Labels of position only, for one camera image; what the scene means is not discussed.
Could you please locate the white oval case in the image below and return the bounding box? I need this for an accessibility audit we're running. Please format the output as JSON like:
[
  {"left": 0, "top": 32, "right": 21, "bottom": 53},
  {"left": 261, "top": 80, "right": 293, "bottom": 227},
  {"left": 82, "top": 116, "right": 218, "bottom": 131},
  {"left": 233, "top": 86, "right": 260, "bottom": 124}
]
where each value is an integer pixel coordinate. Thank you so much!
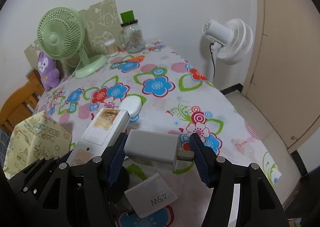
[{"left": 119, "top": 95, "right": 142, "bottom": 118}]

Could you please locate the purple plush rabbit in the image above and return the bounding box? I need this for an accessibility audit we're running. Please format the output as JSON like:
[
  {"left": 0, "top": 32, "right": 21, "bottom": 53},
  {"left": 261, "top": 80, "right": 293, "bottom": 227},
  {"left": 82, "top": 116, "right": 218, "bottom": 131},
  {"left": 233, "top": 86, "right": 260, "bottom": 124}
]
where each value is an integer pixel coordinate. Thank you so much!
[{"left": 37, "top": 51, "right": 60, "bottom": 91}]

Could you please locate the wooden bed headboard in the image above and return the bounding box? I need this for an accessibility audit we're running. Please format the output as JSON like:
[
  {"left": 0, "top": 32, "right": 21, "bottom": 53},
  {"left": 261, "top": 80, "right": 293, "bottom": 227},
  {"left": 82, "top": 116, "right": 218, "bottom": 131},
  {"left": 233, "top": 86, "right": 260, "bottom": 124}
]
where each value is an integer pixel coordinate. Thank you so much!
[{"left": 0, "top": 69, "right": 44, "bottom": 134}]

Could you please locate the cotton swab container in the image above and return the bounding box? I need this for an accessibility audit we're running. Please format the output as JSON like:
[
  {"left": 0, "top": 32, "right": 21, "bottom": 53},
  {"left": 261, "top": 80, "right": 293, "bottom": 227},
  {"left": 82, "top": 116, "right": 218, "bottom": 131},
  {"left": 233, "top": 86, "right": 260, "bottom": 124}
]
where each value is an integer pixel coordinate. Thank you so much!
[{"left": 104, "top": 38, "right": 119, "bottom": 57}]

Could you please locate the floral tablecloth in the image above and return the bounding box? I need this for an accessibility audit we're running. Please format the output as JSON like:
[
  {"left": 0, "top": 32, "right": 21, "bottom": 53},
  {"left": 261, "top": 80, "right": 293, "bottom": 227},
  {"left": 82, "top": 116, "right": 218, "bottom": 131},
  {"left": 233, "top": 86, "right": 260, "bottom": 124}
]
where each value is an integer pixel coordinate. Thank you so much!
[{"left": 36, "top": 41, "right": 281, "bottom": 226}]

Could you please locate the green desk fan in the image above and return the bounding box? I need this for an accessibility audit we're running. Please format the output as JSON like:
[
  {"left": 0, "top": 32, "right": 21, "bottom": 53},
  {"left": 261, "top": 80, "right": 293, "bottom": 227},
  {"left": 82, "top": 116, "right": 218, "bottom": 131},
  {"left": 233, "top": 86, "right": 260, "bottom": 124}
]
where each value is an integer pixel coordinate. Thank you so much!
[{"left": 37, "top": 7, "right": 107, "bottom": 79}]

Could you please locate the glass jar green lid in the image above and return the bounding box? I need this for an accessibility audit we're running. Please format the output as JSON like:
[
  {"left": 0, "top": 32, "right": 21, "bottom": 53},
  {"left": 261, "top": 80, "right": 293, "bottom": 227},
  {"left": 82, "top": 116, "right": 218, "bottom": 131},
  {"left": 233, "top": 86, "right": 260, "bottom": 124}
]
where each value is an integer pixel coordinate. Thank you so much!
[{"left": 120, "top": 10, "right": 145, "bottom": 54}]

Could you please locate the beige door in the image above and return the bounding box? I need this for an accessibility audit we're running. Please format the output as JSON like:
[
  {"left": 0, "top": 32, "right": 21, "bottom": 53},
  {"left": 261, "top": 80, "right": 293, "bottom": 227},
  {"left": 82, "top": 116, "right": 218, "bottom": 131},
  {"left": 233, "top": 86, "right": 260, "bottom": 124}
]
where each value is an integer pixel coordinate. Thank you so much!
[{"left": 244, "top": 0, "right": 319, "bottom": 152}]

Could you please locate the white clip fan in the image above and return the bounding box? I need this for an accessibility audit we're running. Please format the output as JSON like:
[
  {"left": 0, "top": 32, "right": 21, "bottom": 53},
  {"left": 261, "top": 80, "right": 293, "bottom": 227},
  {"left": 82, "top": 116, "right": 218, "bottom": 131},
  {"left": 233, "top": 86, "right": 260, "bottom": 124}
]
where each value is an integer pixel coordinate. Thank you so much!
[{"left": 202, "top": 18, "right": 254, "bottom": 65}]

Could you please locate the black clip fan cable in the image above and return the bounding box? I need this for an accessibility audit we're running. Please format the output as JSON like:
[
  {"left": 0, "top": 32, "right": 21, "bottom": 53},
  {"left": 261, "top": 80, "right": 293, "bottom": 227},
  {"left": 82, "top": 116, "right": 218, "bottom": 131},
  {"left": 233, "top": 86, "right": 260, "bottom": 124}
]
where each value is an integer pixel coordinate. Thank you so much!
[{"left": 209, "top": 42, "right": 217, "bottom": 84}]

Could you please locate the beige patterned wall board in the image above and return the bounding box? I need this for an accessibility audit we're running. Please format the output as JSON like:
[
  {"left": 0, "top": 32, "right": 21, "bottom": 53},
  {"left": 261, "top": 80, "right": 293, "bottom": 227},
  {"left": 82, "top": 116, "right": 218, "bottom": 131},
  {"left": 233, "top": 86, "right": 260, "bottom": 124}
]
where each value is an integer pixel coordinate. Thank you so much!
[{"left": 24, "top": 0, "right": 122, "bottom": 77}]

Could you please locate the white USB charger block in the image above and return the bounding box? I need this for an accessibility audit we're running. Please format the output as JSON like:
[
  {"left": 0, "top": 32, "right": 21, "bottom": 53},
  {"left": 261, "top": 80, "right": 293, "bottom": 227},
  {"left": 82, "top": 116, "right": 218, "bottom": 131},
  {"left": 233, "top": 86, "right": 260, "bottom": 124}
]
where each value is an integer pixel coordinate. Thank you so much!
[{"left": 124, "top": 129, "right": 194, "bottom": 171}]

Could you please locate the white remote control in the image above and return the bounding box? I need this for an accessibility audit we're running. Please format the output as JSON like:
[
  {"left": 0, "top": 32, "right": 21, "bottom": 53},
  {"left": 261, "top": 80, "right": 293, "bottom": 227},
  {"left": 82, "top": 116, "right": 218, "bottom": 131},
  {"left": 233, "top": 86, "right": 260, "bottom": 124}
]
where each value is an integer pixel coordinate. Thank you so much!
[{"left": 67, "top": 108, "right": 130, "bottom": 166}]

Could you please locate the yellow patterned storage box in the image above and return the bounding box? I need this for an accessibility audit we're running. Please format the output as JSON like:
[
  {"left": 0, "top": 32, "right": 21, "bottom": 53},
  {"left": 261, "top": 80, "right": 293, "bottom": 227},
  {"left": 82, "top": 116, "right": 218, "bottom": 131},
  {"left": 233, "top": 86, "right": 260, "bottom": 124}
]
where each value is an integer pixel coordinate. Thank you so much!
[{"left": 3, "top": 111, "right": 72, "bottom": 179}]

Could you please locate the white fan power cable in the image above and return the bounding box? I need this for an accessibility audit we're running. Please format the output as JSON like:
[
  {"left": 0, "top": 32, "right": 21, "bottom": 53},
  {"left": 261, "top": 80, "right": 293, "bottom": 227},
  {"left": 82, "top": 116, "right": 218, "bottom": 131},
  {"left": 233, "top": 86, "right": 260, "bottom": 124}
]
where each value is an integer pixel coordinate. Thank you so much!
[{"left": 58, "top": 56, "right": 85, "bottom": 85}]

